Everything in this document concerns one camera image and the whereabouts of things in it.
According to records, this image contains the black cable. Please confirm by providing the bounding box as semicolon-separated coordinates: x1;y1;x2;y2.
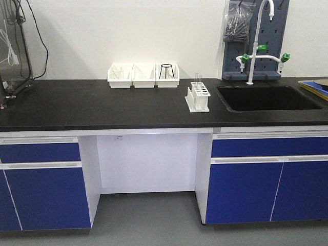
25;0;49;79

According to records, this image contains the blue drawer front right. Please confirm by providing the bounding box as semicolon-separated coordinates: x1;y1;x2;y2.
211;137;327;157

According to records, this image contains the blue cabinet door right inner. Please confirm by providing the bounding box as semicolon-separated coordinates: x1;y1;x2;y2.
206;162;282;224

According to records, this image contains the black lab sink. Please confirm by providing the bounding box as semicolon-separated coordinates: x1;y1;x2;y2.
217;86;321;111

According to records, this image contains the white test tube rack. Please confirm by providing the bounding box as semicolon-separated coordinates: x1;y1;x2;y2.
185;82;211;113

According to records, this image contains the blue cabinet door far left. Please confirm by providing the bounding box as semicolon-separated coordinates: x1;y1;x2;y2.
0;170;21;231

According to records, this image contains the blue drawer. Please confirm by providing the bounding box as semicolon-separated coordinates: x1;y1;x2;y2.
1;143;81;163
211;137;327;157

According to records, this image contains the blue cabinet door right outer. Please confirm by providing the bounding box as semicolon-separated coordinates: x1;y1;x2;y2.
271;161;327;221

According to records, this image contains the white storage bin left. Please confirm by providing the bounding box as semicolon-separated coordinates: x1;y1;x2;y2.
107;63;133;88

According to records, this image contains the blue-grey pegboard drying rack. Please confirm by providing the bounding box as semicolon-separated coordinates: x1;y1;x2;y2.
222;1;289;81

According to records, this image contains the white storage bin middle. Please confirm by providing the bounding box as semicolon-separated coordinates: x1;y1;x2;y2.
132;64;156;88

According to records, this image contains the grey metal stand base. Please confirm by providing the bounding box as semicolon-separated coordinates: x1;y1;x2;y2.
0;0;35;111

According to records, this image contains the blue drawer front left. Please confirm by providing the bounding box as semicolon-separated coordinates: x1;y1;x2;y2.
1;143;81;163

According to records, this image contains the blue cabinet door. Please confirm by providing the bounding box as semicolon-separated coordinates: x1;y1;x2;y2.
0;170;21;231
206;162;282;224
5;168;91;230
271;161;327;221

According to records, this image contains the clear glass test tube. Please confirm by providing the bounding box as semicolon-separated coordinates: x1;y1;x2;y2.
195;72;199;84

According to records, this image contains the yellow tray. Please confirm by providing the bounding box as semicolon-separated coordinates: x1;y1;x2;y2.
298;80;327;101

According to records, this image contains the plastic bag of pegs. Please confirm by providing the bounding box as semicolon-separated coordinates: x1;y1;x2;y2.
223;1;253;43

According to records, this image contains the white storage bin right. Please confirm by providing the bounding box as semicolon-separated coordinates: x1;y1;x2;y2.
155;64;180;88

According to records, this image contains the black metal tripod stand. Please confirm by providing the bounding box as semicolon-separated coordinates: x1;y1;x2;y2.
159;64;176;79

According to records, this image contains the white gooseneck lab faucet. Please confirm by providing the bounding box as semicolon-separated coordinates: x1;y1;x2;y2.
236;0;291;85

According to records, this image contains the white storage bin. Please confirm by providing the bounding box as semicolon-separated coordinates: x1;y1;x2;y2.
155;64;180;88
107;63;133;88
132;64;156;88

